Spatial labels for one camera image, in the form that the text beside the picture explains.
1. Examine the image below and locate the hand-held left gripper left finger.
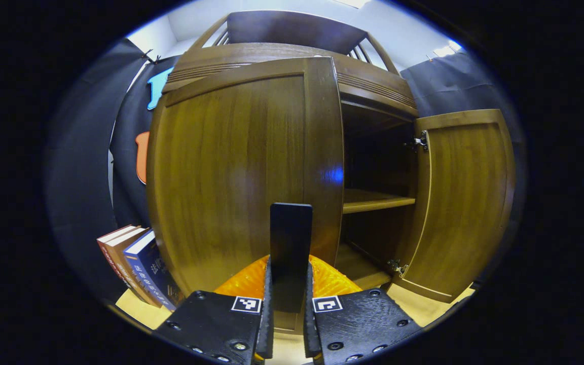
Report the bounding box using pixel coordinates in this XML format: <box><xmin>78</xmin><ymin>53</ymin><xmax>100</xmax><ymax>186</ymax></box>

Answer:
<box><xmin>153</xmin><ymin>255</ymin><xmax>275</xmax><ymax>364</ymax></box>

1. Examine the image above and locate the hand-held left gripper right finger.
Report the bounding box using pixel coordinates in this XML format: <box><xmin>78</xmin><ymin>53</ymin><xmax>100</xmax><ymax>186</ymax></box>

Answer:
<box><xmin>303</xmin><ymin>255</ymin><xmax>423</xmax><ymax>364</ymax></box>

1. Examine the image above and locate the wooden shoe cabinet door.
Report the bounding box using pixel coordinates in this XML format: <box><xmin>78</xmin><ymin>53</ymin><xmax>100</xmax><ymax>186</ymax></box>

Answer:
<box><xmin>396</xmin><ymin>109</ymin><xmax>517</xmax><ymax>304</ymax></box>
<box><xmin>146</xmin><ymin>56</ymin><xmax>346</xmax><ymax>335</ymax></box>

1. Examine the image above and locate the blue book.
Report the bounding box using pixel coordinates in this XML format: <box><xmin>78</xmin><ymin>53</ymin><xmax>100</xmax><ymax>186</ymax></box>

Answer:
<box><xmin>123</xmin><ymin>231</ymin><xmax>184</xmax><ymax>311</ymax></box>

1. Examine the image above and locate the wooden inner shelf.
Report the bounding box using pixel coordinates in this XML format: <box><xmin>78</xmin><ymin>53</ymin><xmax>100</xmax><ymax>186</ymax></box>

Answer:
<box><xmin>343</xmin><ymin>189</ymin><xmax>417</xmax><ymax>214</ymax></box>

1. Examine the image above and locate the brown book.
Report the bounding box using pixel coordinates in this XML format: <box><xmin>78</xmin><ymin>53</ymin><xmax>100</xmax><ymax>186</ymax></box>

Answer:
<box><xmin>104</xmin><ymin>228</ymin><xmax>163</xmax><ymax>308</ymax></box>

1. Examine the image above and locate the black backdrop cloth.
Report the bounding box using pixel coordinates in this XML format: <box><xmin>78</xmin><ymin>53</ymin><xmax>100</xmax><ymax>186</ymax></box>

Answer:
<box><xmin>44</xmin><ymin>38</ymin><xmax>526</xmax><ymax>305</ymax></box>

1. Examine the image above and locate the small ceiling light panel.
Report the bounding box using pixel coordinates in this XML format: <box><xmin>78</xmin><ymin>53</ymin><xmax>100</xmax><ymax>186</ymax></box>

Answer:
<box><xmin>433</xmin><ymin>41</ymin><xmax>462</xmax><ymax>57</ymax></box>

